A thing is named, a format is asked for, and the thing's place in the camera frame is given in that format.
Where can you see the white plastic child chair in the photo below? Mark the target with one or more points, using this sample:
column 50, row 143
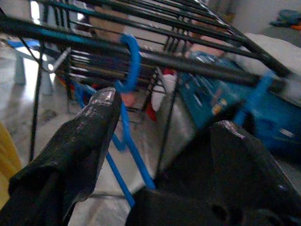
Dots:
column 20, row 70

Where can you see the pink pillow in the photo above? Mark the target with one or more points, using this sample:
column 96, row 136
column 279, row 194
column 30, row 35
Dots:
column 207, row 44

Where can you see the black metal drying rack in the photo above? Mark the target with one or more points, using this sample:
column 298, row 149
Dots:
column 164, row 61

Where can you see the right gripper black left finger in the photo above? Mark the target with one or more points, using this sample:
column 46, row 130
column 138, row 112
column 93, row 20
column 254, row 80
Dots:
column 70, row 150

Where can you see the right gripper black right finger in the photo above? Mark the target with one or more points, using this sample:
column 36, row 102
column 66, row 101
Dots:
column 247, row 174

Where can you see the light blue cloth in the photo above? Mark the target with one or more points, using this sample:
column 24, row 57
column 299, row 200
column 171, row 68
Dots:
column 284, row 18

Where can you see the blue clothes hanger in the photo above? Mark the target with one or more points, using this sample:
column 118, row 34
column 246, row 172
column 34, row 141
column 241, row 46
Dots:
column 135, row 61
column 261, row 89

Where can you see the beige pillow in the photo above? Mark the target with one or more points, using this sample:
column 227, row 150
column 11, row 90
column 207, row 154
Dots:
column 277, row 51

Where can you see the blue plastic storage box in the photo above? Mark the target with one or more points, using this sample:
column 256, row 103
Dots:
column 270, row 117

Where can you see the red and white bag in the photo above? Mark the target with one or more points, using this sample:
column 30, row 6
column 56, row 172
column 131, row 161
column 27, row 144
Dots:
column 164, row 82

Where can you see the yellow shirt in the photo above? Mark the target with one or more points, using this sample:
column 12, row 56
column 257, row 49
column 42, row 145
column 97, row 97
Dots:
column 8, row 160

